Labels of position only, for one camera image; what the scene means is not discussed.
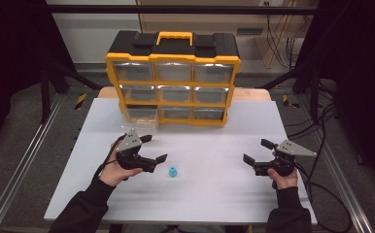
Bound transparent plastic drawer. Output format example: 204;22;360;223
120;106;160;136

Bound wooden table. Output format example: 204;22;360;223
97;85;272;102

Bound black metal stand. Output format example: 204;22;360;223
258;61;322;124
40;60;103;124

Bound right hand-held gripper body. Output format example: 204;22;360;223
253;139;318;178

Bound person's right hand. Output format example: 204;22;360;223
266;150;297;190

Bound person's left hand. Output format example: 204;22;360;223
98;150;145;188

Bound yellow and black organizer cabinet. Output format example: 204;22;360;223
105;30;242;127

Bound grid of clear bins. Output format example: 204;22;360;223
112;60;235;121

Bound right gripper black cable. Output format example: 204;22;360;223
292;160;354;233

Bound aluminium floor rail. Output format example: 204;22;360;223
295;95;375;233
0;92;64;233

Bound yellow black hazard tape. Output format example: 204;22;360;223
282;94;300;109
74;93;88;111

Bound black curtain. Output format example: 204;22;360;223
295;0;375;190
0;0;77;159

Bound black horizontal frame bar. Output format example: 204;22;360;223
45;4;320;16

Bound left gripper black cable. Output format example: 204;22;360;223
92;133;127;180

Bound black floor cables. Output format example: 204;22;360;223
287;82;338;141

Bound hanging black cables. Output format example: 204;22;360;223
265;14;305;70

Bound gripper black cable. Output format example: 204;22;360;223
92;133;127;180
292;160;354;233

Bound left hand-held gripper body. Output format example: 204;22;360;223
115;128;157;174

